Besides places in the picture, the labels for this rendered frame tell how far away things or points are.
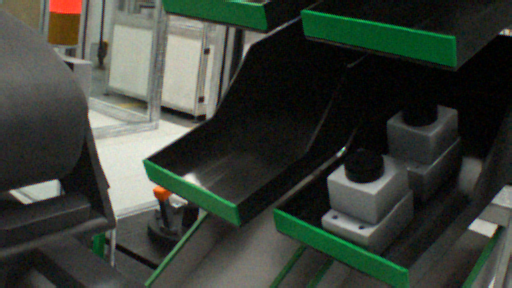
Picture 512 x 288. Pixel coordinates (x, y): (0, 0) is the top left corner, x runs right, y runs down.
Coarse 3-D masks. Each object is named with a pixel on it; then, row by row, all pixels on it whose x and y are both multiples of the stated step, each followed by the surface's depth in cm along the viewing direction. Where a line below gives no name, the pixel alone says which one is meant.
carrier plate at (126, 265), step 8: (120, 256) 91; (128, 256) 91; (120, 264) 89; (128, 264) 89; (136, 264) 89; (128, 272) 86; (136, 272) 87; (144, 272) 87; (152, 272) 87; (144, 280) 85
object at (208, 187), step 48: (288, 48) 68; (336, 48) 72; (240, 96) 65; (288, 96) 68; (336, 96) 55; (192, 144) 62; (240, 144) 62; (288, 144) 60; (336, 144) 57; (192, 192) 54; (240, 192) 55
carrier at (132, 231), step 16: (176, 208) 105; (192, 208) 99; (128, 224) 103; (144, 224) 104; (160, 224) 100; (176, 224) 101; (192, 224) 100; (128, 240) 97; (144, 240) 98; (160, 240) 96; (176, 240) 95; (144, 256) 92; (160, 256) 93
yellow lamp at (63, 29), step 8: (56, 16) 93; (64, 16) 93; (72, 16) 94; (80, 16) 96; (48, 24) 95; (56, 24) 94; (64, 24) 94; (72, 24) 94; (48, 32) 95; (56, 32) 94; (64, 32) 94; (72, 32) 95; (48, 40) 95; (56, 40) 94; (64, 40) 94; (72, 40) 95
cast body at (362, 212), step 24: (360, 168) 44; (384, 168) 44; (336, 192) 45; (360, 192) 43; (384, 192) 43; (408, 192) 46; (336, 216) 46; (360, 216) 45; (384, 216) 44; (408, 216) 47; (360, 240) 44; (384, 240) 45
